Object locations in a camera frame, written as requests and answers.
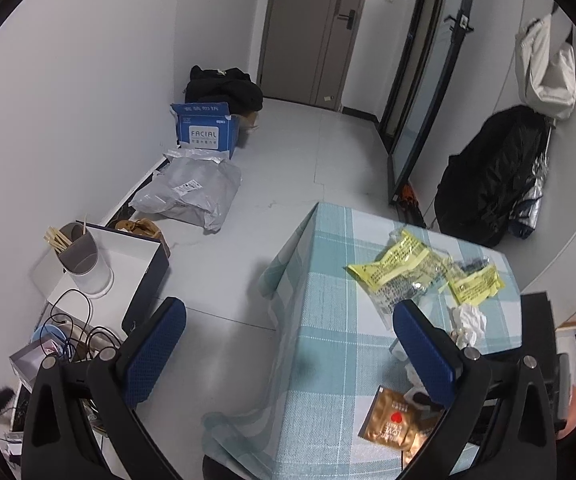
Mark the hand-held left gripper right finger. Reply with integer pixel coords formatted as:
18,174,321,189
392,299,561,480

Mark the silver folded umbrella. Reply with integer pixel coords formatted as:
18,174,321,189
508,125,554,238

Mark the black jacket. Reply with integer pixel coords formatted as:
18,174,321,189
434,105,551,248

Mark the grey tissue box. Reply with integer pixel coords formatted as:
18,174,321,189
9,342,49,386

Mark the black framed glass door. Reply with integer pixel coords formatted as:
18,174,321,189
378,0,474,206

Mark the orange black tool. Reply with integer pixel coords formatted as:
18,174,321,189
390,185,426,228

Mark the teal checked tablecloth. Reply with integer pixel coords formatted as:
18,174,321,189
202,201,524,480

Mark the black door bracket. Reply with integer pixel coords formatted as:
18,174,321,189
445,10,471,33

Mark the wooden chopsticks bundle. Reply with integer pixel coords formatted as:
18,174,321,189
44,215,89,253

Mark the light blue bowl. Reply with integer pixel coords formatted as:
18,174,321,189
33,324,69,356

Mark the crumpled white tissue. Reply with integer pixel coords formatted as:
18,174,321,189
450,304,489,348

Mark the brown door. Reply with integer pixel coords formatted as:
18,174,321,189
257,0,374,111

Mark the grey white cylindrical container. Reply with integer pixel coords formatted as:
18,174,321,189
58,222,114,298

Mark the small yellow snack wrapper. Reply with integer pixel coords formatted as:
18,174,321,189
445,265,506,307

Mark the clear black printed wrapper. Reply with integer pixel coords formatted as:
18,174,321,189
455,255,494,273

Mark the black bag heap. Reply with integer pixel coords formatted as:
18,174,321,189
184,65,265,116

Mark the large yellow snack wrapper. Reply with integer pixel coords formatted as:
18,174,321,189
346,227,451,321

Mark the white tote bag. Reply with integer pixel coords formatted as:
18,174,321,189
514,12,576,122

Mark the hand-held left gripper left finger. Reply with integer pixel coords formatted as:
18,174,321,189
20,296,189,480

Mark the white plastic bag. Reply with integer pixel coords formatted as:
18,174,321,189
164,146,225,165

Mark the brown foil packet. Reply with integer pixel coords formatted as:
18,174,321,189
358,385,444,471

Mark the dark blue open box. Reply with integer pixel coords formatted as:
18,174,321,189
30,225,171,336

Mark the grey plastic mailer bag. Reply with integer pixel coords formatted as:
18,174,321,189
128,152,243,233

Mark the brown paper bag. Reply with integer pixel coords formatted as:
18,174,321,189
107,217,169,256

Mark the blue cardboard box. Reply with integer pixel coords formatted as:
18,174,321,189
170,101,241,161

